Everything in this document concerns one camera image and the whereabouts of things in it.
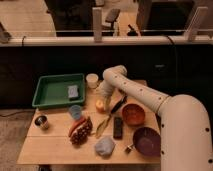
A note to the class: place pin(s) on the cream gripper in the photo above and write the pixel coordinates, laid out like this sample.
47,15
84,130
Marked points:
107,101

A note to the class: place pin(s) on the black remote control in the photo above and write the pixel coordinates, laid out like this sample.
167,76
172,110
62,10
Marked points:
117,128

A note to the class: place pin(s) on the white paper cup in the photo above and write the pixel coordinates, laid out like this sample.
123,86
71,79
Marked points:
92,80

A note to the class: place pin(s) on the grey blue cloth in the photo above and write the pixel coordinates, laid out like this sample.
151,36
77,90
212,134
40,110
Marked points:
105,146

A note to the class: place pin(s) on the purple bowl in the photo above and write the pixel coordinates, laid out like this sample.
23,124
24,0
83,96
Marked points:
147,141

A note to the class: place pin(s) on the black office chair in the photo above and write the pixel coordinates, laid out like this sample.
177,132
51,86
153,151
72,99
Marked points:
111,18

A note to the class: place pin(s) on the blue sponge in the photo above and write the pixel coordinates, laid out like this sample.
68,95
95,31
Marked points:
73,92

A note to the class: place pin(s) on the orange bowl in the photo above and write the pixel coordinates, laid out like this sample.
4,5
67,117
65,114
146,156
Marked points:
133,115

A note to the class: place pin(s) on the black handled brush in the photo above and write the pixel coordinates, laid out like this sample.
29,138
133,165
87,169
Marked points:
122,101

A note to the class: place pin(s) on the yellow red apple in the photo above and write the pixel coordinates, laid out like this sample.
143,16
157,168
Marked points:
100,106

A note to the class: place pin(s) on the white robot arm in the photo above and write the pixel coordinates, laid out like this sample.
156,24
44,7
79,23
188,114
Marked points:
186,141

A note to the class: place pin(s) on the green plastic tray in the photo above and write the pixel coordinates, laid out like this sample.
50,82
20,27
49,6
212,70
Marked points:
52,91

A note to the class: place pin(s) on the small metal clip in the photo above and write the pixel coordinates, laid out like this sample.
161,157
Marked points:
129,148

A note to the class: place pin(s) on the metal cup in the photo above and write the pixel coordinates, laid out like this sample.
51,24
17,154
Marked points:
42,122

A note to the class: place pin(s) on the blue plastic cup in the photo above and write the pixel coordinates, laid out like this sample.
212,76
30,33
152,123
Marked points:
75,112

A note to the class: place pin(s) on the white horizontal rail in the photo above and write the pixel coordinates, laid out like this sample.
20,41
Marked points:
105,41

